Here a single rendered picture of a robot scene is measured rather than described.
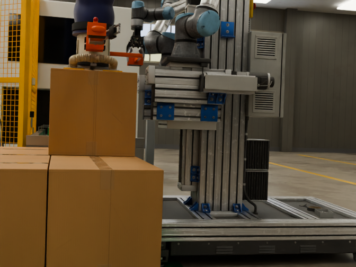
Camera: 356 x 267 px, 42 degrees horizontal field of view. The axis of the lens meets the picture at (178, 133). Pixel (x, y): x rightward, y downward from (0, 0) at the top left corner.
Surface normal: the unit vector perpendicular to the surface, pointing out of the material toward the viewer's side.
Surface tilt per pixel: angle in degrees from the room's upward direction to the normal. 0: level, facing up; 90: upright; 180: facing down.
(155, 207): 90
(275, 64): 90
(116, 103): 90
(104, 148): 90
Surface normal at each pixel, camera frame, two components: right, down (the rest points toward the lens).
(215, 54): 0.18, 0.03
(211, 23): 0.55, 0.16
